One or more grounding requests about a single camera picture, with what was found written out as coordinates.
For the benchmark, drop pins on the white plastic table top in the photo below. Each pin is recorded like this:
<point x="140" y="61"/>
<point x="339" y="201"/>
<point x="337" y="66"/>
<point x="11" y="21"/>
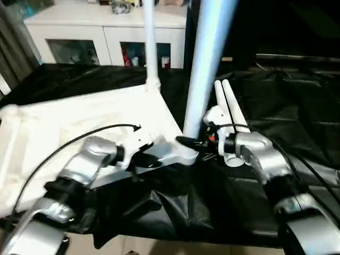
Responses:
<point x="69" y="122"/>

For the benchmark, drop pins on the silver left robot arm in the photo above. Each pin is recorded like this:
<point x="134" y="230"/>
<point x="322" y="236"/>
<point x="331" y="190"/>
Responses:
<point x="79" y="170"/>

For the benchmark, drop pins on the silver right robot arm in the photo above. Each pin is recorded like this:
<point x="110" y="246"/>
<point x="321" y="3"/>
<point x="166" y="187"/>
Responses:
<point x="265" y="164"/>

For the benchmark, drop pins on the black mat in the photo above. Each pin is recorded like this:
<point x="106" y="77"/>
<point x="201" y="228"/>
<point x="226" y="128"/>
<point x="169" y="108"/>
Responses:
<point x="287" y="133"/>

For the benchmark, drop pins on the white bottle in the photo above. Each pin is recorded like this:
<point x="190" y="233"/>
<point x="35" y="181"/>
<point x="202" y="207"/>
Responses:
<point x="166" y="62"/>

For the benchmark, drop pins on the red bottle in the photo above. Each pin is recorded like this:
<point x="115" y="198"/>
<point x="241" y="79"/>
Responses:
<point x="125" y="57"/>

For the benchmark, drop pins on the white cabinet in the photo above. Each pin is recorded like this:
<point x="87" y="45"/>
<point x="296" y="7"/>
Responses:
<point x="95" y="26"/>

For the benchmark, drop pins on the grey curtain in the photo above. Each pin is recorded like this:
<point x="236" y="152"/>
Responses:
<point x="16" y="37"/>

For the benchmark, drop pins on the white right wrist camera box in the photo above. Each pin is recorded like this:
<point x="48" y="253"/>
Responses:
<point x="215" y="119"/>

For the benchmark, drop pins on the silver metal rail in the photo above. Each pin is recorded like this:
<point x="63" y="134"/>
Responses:
<point x="297" y="57"/>

